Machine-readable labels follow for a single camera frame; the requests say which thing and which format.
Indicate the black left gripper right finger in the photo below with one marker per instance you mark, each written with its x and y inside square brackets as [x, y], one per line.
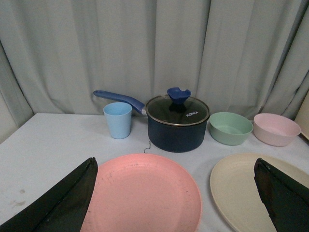
[286, 200]

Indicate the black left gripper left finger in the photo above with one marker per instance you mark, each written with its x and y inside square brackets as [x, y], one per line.
[62, 208]

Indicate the cream plate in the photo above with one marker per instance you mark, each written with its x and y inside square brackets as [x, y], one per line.
[235, 193]

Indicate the pink plate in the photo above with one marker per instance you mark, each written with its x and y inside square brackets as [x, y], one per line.
[143, 193]

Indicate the pink bowl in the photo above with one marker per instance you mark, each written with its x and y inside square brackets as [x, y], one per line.
[274, 129]

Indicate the green bowl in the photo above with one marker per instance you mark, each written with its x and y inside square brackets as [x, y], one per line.
[229, 128]

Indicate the light blue cup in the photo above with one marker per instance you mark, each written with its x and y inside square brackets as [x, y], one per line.
[118, 117]

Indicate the dark blue saucepan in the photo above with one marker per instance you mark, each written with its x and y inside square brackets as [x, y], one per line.
[175, 139]

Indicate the glass pot lid blue knob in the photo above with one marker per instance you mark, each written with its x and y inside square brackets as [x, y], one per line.
[177, 108]

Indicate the grey curtain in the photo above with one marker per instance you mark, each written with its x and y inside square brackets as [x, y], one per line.
[240, 56]

